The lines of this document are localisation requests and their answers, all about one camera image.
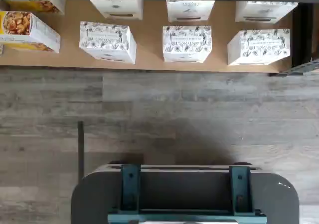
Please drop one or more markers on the wooden shelf board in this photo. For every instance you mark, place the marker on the wooden shelf board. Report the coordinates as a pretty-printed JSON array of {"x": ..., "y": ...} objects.
[{"x": 149, "y": 47}]

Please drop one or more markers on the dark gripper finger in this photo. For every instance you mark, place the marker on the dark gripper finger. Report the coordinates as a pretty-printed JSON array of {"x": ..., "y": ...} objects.
[
  {"x": 241, "y": 189},
  {"x": 130, "y": 189}
]

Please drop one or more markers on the white floral print box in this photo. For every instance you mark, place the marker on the white floral print box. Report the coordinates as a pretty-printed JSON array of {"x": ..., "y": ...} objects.
[
  {"x": 259, "y": 47},
  {"x": 104, "y": 39},
  {"x": 190, "y": 10},
  {"x": 264, "y": 11},
  {"x": 187, "y": 42},
  {"x": 117, "y": 8}
]

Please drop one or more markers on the yellow white granola box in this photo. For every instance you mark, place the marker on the yellow white granola box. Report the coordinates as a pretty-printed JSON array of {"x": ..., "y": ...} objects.
[
  {"x": 37, "y": 5},
  {"x": 27, "y": 32}
]

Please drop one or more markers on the thin dark rod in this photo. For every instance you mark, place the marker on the thin dark rod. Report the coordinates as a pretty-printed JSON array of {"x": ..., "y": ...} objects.
[{"x": 81, "y": 149}]

